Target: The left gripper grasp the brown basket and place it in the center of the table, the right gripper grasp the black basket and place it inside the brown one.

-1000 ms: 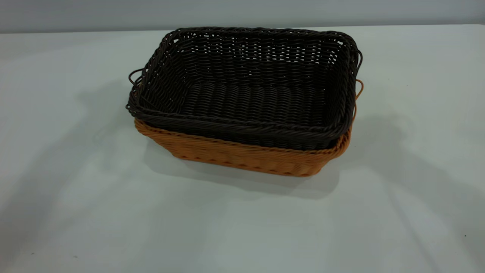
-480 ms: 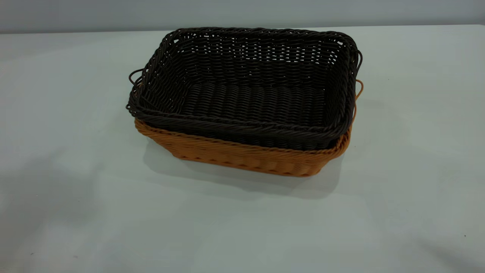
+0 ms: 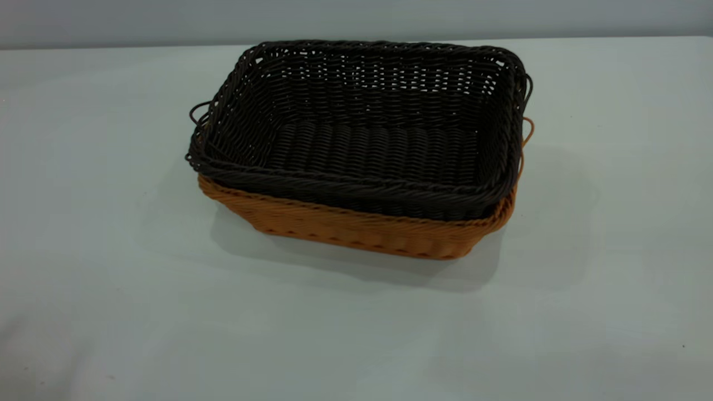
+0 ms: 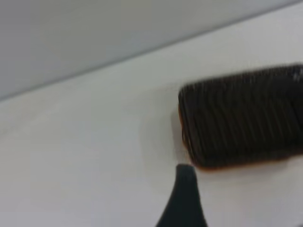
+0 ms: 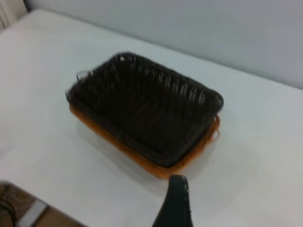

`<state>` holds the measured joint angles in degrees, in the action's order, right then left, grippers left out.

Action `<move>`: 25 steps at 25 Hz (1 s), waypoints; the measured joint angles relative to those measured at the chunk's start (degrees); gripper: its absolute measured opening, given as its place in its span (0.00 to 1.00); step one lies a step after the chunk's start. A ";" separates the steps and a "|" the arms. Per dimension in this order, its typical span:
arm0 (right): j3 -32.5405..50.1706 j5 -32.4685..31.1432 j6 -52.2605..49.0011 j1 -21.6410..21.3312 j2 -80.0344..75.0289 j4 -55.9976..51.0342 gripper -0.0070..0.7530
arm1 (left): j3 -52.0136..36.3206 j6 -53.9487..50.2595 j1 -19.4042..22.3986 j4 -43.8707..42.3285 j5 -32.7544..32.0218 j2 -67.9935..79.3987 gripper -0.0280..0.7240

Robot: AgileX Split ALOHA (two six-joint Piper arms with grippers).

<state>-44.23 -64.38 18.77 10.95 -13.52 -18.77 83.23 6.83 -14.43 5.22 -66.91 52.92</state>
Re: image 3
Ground dark brown woven wicker basket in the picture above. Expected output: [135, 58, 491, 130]
[185, 39, 534, 222]

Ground orange woven wicker basket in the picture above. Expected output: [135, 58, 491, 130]
[198, 116, 535, 261]

